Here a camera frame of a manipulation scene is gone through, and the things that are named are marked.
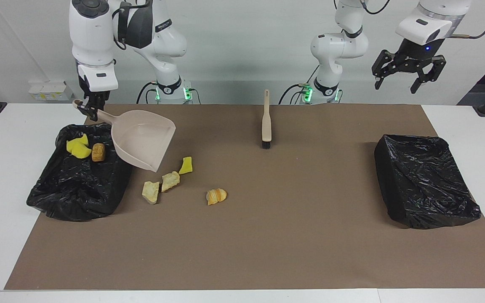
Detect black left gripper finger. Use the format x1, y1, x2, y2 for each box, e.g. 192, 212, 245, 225
372, 50, 399, 90
411, 57, 446, 94

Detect white wall socket boxes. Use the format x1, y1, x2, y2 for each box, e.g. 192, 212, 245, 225
29, 81, 75, 101

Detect bin with black bag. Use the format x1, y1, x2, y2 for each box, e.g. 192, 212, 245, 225
374, 134, 482, 230
27, 118, 138, 222

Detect black base cable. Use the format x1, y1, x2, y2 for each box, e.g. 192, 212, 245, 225
136, 82, 160, 105
278, 83, 311, 105

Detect black left base cable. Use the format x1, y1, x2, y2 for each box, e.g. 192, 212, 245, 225
278, 83, 311, 105

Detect beige plastic dustpan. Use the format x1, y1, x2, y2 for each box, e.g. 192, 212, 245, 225
72, 99, 176, 173

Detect beige brush black bristles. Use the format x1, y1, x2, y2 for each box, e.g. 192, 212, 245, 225
261, 89, 273, 150

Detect orange toy croissant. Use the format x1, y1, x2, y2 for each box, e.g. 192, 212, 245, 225
206, 189, 227, 206

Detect brown table mat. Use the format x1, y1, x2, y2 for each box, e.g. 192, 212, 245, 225
4, 104, 485, 290

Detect black right base cable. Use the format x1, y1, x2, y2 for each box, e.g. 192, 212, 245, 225
136, 82, 160, 105

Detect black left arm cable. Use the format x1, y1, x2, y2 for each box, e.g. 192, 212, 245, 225
362, 0, 485, 40

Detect curled yellow sponge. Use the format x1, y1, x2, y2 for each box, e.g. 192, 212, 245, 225
66, 134, 89, 149

